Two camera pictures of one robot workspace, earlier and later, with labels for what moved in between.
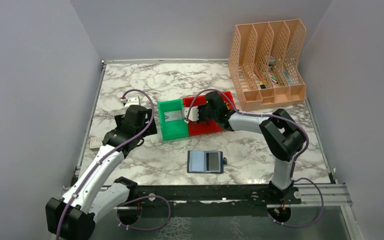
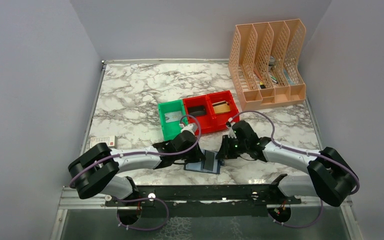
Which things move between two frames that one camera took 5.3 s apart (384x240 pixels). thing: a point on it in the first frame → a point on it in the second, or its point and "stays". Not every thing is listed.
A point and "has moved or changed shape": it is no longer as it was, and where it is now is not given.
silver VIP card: (173, 115) stays
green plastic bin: (173, 129) stays
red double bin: (203, 126) stays
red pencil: (259, 75) stays
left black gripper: (151, 130) → (196, 157)
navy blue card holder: (205, 161) has moved or changed shape
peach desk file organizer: (267, 64) stays
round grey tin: (271, 62) stays
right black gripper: (200, 108) → (224, 152)
